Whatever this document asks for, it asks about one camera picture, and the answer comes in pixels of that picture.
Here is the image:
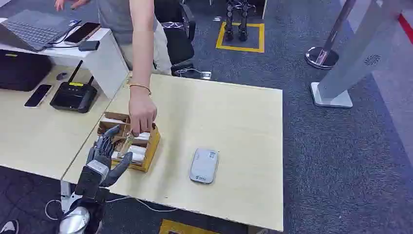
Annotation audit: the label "gold bracelet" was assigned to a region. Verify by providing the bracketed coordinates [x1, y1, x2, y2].
[128, 83, 152, 97]

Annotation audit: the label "person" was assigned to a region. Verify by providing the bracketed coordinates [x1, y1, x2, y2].
[96, 0, 172, 77]

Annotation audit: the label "small black box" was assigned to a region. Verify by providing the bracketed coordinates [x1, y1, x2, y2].
[78, 40, 101, 52]

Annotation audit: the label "black smartphone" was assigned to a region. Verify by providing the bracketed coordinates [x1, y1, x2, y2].
[23, 84, 54, 109]
[63, 21, 102, 46]

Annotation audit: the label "white kiosk stand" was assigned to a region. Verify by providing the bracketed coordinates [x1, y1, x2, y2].
[310, 0, 413, 109]

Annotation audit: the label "person's hand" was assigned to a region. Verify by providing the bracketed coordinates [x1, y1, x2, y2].
[128, 86, 158, 138]
[54, 0, 91, 12]

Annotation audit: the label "chrome stanchion post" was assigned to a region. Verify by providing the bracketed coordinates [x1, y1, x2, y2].
[304, 0, 357, 70]

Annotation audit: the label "white cable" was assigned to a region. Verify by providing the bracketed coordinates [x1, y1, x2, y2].
[44, 195, 179, 221]

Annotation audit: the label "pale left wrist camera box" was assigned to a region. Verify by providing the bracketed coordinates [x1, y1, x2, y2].
[86, 160, 110, 183]

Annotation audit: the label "power strip with white cable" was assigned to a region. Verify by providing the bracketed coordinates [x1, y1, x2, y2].
[174, 67, 213, 81]

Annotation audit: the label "grey laptop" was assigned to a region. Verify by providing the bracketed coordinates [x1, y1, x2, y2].
[0, 9, 77, 53]

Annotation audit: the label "black bag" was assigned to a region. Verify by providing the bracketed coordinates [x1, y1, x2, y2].
[0, 49, 53, 92]

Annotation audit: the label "black office chair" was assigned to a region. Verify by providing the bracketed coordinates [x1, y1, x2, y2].
[153, 0, 197, 77]

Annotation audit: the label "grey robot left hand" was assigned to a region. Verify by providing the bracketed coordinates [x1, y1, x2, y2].
[85, 125, 133, 188]

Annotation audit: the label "wooden card box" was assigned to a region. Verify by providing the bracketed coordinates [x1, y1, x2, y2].
[96, 111, 161, 173]

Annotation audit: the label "black cable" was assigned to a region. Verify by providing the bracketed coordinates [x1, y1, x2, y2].
[44, 25, 80, 49]

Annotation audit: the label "grey card reader device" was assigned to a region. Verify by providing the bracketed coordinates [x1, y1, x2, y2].
[188, 148, 220, 185]

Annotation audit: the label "black robot legs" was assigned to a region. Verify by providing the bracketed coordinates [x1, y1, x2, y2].
[224, 0, 252, 42]

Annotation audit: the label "card with printed face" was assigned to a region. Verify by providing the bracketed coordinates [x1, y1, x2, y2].
[117, 131, 135, 159]

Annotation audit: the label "yellow floor tape square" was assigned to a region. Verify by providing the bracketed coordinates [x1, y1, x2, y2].
[215, 21, 265, 54]

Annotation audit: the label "white desk riser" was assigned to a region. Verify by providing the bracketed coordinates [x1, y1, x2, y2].
[0, 18, 130, 100]

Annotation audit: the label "black router with antennas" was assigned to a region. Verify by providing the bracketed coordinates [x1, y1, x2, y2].
[49, 60, 98, 114]

